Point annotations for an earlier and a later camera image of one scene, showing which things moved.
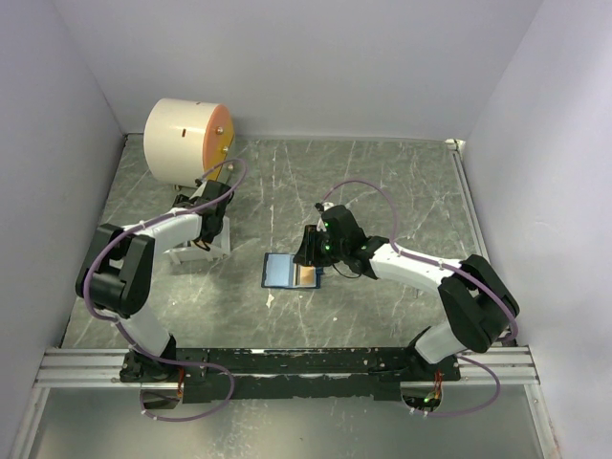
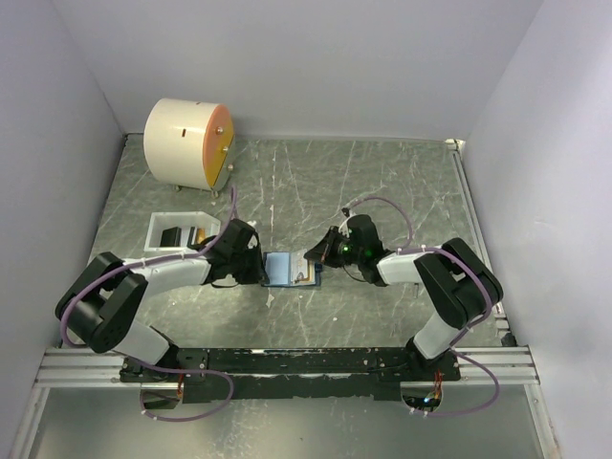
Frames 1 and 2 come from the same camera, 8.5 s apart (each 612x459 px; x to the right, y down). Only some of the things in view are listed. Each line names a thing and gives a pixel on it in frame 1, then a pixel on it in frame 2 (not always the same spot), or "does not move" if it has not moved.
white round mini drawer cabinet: [184, 139] does not move
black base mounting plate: [339, 374] does not move
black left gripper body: [210, 234] -> [247, 267]
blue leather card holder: [279, 272] does not move
